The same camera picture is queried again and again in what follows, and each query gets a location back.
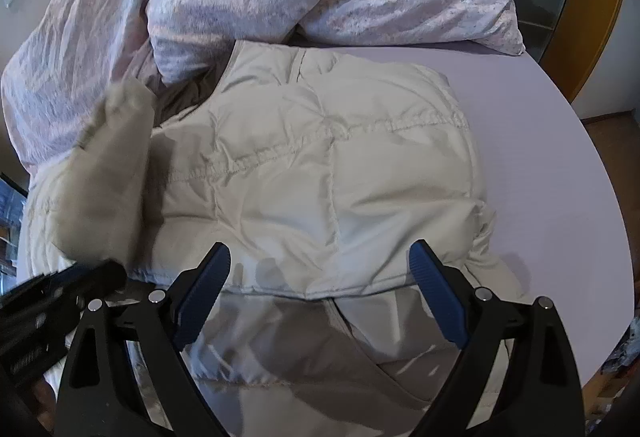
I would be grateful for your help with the patterned cloth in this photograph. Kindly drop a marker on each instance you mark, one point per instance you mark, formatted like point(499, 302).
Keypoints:
point(620, 352)

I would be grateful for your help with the pink patterned duvet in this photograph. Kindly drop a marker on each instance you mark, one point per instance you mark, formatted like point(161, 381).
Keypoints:
point(65, 82)

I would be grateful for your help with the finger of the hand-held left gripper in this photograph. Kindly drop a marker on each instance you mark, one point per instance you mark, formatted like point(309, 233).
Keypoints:
point(75, 279)

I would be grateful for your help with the beige puffer jacket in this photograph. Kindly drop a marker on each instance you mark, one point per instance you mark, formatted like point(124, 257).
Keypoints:
point(300, 167)

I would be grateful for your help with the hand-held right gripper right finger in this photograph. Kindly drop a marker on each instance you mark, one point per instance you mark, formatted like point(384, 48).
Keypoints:
point(435, 287)

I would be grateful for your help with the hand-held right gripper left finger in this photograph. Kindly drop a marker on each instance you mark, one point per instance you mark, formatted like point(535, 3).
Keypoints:
point(207, 282)

